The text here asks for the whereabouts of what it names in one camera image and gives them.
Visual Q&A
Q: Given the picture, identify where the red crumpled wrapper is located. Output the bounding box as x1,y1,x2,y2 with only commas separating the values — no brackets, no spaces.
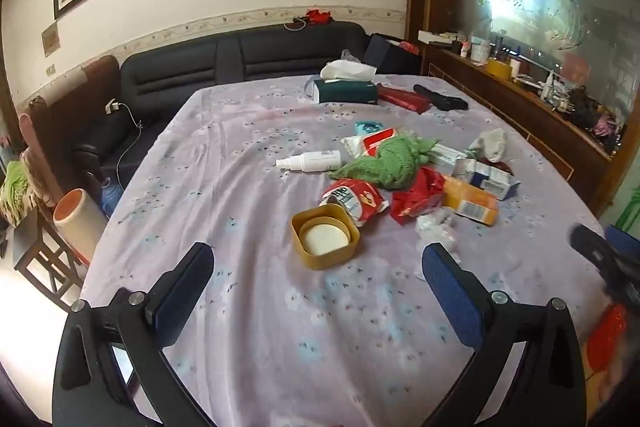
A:
390,167,447,225

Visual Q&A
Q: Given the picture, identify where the bamboo painted panel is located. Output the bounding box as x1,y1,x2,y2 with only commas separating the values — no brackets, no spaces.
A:
611,184,640,229

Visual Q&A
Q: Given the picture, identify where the white charger with cable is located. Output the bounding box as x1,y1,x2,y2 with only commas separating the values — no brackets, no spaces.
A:
104,98,146,188

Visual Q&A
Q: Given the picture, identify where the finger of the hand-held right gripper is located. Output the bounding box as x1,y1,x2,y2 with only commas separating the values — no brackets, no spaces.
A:
570,223,640,308

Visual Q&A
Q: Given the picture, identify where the orange and white roll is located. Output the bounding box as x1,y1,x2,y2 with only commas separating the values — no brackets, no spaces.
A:
53,188,109,260

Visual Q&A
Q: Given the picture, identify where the clear plastic wrapper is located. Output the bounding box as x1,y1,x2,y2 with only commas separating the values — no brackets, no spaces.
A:
415,207,460,254

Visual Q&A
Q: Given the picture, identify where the red item on sofa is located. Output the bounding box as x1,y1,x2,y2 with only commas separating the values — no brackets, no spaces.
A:
285,8,335,30

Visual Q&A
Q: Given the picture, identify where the white wet wipes pack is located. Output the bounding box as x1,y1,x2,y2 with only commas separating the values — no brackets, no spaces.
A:
341,129,401,160

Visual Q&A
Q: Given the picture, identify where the dark wooden stool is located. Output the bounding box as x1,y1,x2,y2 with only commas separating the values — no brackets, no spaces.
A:
12,207,87,314

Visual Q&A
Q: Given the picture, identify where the dark sofa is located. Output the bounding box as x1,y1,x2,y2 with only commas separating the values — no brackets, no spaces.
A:
70,21,369,208

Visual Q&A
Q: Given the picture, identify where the orange cardboard box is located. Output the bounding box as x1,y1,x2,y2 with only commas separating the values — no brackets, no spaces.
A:
442,177,501,226

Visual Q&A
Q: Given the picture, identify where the black bag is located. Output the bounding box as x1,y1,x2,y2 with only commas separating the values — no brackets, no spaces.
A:
364,34,422,76

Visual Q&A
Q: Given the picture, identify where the long red packet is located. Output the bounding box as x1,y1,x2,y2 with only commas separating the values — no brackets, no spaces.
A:
377,84,432,115

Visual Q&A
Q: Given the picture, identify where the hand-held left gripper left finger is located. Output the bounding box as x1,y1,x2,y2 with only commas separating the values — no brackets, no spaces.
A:
52,242,216,427

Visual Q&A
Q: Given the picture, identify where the white spray bottle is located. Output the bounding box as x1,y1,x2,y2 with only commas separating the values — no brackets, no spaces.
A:
275,150,344,174

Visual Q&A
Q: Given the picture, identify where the white and green tube box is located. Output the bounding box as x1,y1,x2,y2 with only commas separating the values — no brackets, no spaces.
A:
427,143,472,166

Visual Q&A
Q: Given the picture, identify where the white sock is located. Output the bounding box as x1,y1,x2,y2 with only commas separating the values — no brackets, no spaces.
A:
467,128,509,162

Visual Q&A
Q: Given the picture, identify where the green tissue box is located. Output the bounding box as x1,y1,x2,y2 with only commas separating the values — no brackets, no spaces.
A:
305,61,379,106

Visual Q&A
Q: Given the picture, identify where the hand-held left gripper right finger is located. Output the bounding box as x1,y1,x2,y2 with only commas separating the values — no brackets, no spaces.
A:
421,243,586,427

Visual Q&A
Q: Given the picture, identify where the black pouch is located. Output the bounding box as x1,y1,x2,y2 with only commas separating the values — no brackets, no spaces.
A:
413,84,470,112

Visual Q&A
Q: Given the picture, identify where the white and blue box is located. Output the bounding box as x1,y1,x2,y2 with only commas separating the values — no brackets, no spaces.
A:
452,157,517,200

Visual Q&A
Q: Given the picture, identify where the blue water bottle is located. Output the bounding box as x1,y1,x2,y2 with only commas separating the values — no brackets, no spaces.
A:
99,178,122,219

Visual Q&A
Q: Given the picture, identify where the yellow square container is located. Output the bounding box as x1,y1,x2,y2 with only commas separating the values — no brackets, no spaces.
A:
291,204,362,271

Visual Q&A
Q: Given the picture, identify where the small wall picture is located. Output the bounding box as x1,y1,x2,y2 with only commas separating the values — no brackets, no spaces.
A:
41,21,62,58

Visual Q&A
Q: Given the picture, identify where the pink cloth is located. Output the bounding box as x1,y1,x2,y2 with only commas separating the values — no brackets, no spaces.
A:
592,114,622,142

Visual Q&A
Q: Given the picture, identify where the green patterned cloth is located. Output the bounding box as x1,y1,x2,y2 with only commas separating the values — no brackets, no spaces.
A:
0,161,37,228

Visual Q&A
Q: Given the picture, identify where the green knitted cloth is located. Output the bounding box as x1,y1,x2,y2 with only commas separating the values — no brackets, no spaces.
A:
327,134,442,190

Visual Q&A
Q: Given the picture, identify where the red snack bag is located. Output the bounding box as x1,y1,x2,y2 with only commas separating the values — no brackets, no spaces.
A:
320,178,391,228

